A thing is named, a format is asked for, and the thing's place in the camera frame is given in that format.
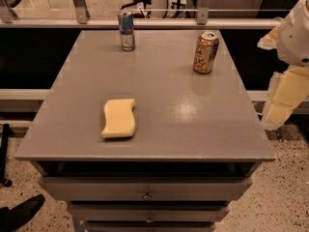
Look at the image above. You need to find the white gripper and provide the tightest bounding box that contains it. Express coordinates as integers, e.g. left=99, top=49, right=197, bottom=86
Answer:
left=257, top=0, right=309, bottom=130

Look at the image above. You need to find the yellow wavy sponge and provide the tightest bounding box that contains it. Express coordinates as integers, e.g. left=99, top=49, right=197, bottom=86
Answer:
left=101, top=99, right=136, bottom=138

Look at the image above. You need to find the gold soda can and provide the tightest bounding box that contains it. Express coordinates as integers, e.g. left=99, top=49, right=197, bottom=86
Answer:
left=193, top=30, right=219, bottom=74

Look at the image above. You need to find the grey drawer cabinet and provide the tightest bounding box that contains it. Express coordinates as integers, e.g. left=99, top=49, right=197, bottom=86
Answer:
left=14, top=29, right=277, bottom=232

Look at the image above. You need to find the blue silver energy drink can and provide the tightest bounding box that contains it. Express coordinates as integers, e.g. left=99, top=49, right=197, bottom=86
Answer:
left=118, top=11, right=135, bottom=51

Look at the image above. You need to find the top grey drawer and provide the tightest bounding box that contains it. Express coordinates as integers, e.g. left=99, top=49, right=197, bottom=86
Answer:
left=39, top=177, right=252, bottom=201

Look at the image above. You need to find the grey drawer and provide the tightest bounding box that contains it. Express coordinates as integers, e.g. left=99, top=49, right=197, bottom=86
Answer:
left=39, top=177, right=252, bottom=201
left=69, top=203, right=230, bottom=222
left=86, top=221, right=215, bottom=232

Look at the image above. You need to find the middle grey drawer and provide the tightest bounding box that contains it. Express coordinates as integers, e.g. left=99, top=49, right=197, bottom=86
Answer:
left=69, top=203, right=230, bottom=222

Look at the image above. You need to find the bottom grey drawer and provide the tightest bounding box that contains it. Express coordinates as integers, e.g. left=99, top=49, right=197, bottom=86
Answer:
left=86, top=221, right=215, bottom=232

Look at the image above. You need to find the grey metal railing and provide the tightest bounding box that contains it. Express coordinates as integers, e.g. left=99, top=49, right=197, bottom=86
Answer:
left=0, top=0, right=282, bottom=29

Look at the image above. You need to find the black stand leg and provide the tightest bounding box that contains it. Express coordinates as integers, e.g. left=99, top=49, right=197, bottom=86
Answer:
left=0, top=124, right=14, bottom=188

